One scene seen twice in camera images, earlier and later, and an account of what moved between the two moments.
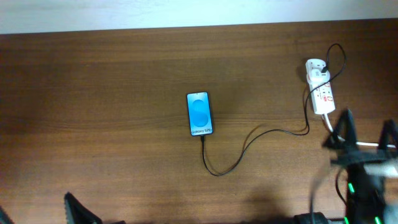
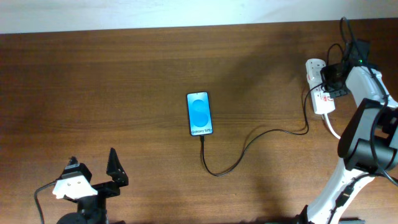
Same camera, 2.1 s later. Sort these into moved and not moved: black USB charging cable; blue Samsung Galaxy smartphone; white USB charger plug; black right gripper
Moved: black right gripper
Not moved: blue Samsung Galaxy smartphone; black USB charging cable; white USB charger plug
